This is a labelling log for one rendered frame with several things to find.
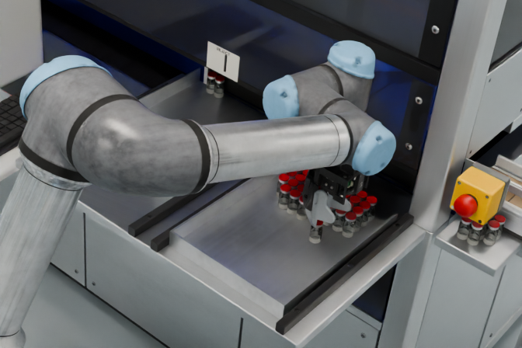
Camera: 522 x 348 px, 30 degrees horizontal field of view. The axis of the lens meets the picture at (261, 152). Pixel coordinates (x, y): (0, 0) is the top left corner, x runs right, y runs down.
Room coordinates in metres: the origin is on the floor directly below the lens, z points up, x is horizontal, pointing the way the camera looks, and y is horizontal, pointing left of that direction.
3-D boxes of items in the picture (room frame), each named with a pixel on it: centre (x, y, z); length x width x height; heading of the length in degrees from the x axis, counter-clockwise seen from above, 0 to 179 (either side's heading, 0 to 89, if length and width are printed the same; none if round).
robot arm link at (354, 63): (1.35, -0.12, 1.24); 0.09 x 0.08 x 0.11; 131
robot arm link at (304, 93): (1.27, -0.06, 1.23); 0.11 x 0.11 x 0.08; 41
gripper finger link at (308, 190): (1.34, -0.10, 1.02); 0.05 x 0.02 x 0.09; 144
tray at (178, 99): (1.65, 0.15, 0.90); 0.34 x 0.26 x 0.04; 145
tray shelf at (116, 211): (1.50, 0.05, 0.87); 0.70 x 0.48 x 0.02; 55
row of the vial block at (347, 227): (1.44, -0.11, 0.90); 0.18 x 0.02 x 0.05; 54
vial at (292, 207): (1.44, -0.07, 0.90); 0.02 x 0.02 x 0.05
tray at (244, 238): (1.37, -0.06, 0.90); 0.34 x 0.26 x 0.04; 144
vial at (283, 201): (1.45, -0.05, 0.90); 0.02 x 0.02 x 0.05
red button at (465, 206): (1.37, -0.37, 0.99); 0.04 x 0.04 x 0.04; 55
